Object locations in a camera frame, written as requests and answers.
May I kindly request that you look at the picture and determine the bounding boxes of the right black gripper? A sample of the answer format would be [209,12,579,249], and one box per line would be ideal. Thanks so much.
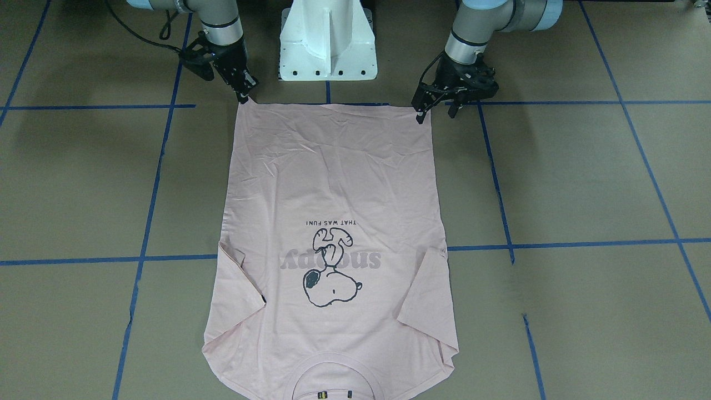
[208,42,259,104]

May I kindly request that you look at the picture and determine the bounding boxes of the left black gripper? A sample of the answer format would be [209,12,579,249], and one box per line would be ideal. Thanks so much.
[411,53,464,124]

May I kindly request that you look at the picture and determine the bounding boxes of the pink Snoopy t-shirt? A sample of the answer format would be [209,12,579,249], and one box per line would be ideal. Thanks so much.
[202,101,459,399]

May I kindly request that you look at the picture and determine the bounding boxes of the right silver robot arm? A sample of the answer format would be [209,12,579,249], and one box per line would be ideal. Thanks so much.
[128,1,258,104]

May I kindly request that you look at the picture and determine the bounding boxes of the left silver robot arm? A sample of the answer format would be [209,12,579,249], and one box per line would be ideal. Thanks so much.
[411,1,563,124]

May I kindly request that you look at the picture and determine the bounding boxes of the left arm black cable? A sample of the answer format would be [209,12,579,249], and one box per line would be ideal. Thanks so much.
[417,51,446,95]

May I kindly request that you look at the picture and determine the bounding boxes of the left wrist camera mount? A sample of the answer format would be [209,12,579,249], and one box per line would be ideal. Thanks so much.
[457,53,499,102]

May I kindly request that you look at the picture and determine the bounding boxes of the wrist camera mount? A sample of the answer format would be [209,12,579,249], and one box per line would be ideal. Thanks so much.
[457,53,499,102]
[178,31,216,82]

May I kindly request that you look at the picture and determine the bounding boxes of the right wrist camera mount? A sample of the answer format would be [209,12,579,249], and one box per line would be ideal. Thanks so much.
[178,31,216,82]

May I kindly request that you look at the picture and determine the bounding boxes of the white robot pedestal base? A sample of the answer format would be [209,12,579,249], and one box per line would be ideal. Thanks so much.
[278,1,378,82]

